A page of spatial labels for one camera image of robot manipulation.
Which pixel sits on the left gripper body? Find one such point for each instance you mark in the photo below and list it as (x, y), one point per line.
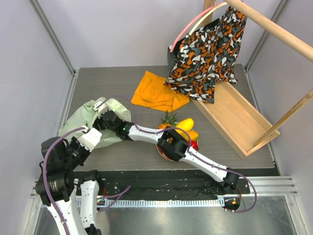
(76, 153)

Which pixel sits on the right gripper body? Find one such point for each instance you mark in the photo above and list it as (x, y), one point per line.
(104, 120)

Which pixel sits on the fake pineapple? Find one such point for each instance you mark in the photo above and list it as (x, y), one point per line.
(169, 120)

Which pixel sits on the yellow fake mango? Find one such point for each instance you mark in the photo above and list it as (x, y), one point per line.
(186, 125)

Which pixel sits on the green orange fake mango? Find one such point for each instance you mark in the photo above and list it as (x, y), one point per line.
(193, 135)

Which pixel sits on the red fake apple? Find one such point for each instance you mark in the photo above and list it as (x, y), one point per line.
(194, 145)

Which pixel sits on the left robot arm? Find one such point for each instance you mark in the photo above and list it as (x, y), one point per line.
(72, 205)

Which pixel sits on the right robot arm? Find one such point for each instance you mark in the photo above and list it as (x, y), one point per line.
(175, 147)

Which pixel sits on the orange cloth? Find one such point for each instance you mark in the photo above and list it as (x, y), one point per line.
(151, 93)

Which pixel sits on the red floral plate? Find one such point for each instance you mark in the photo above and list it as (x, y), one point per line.
(163, 154)

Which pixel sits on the patterned camouflage cloth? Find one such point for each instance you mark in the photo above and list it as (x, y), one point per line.
(206, 56)

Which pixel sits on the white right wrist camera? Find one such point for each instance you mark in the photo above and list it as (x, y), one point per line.
(100, 106)

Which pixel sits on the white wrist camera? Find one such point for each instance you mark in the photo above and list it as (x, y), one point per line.
(90, 139)
(100, 106)

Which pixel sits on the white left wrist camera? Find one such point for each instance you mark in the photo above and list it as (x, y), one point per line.
(90, 139)

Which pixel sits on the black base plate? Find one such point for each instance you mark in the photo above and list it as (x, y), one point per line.
(161, 185)

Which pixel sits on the wooden rack frame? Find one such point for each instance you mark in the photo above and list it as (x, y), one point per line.
(236, 119)

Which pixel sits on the white cable duct strip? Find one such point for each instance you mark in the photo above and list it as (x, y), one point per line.
(161, 204)

